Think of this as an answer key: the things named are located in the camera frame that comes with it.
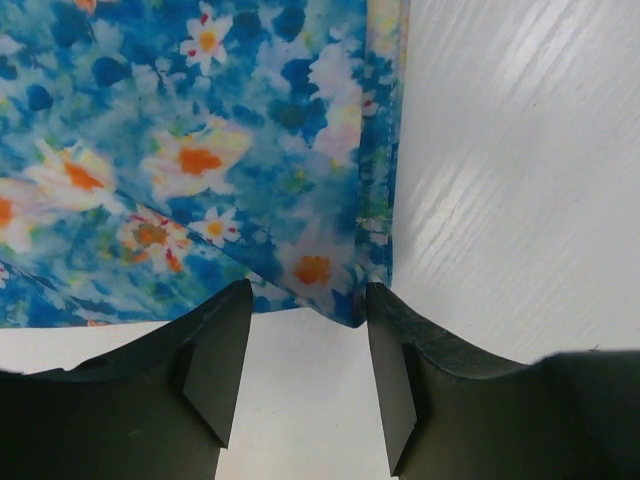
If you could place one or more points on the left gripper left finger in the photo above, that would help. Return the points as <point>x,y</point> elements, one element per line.
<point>159,407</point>

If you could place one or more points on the blue floral skirt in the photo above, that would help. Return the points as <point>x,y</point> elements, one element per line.
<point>153,152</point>

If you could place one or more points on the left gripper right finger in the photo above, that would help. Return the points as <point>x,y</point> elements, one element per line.
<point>451,410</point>

